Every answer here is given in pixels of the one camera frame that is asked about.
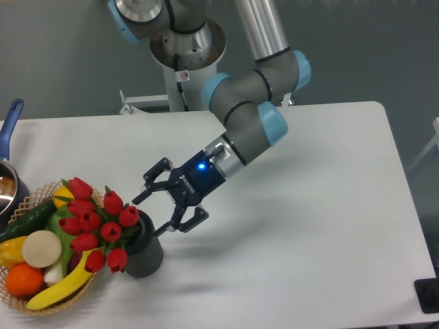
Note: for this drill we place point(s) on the black device at table edge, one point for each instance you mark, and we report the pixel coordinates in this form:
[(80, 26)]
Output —
[(427, 294)]

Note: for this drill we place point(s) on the yellow bell pepper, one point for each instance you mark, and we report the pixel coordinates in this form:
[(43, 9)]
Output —
[(11, 252)]

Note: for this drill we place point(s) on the orange fruit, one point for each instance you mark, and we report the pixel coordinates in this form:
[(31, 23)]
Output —
[(23, 280)]

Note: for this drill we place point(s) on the green cucumber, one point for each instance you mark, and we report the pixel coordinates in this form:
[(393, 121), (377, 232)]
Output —
[(34, 219)]

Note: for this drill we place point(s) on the green bok choy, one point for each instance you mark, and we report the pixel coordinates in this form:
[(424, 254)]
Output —
[(60, 269)]

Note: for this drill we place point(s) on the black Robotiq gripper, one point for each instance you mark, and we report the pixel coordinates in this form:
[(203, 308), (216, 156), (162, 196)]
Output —
[(197, 181)]

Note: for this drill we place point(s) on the dark grey ribbed vase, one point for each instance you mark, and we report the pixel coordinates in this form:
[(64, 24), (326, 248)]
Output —
[(145, 253)]

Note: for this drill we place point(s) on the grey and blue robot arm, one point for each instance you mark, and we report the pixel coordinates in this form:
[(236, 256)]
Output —
[(247, 107)]

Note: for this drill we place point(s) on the blue handled saucepan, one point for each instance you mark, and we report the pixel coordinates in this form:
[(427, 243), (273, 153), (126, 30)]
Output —
[(13, 189)]

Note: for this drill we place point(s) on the yellow banana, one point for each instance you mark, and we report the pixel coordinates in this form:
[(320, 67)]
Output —
[(69, 285)]

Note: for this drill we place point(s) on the yellow lemon squash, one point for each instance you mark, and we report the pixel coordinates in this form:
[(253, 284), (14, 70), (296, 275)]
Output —
[(62, 196)]

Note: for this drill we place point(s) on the beige round radish slice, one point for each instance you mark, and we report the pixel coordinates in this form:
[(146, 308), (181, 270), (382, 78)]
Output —
[(41, 249)]

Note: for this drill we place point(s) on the woven wicker basket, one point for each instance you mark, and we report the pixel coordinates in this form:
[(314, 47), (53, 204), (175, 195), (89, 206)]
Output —
[(40, 196)]

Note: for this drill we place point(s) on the white furniture frame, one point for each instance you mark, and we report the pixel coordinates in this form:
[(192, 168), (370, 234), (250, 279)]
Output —
[(427, 153)]

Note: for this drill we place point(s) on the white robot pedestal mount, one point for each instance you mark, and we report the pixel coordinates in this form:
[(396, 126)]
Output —
[(188, 61)]

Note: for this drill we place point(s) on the red tulip bouquet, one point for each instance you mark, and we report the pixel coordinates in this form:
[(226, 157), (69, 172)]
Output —
[(108, 227)]

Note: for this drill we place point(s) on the dark red vegetable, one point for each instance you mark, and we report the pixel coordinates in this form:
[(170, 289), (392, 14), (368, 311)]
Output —
[(75, 260)]

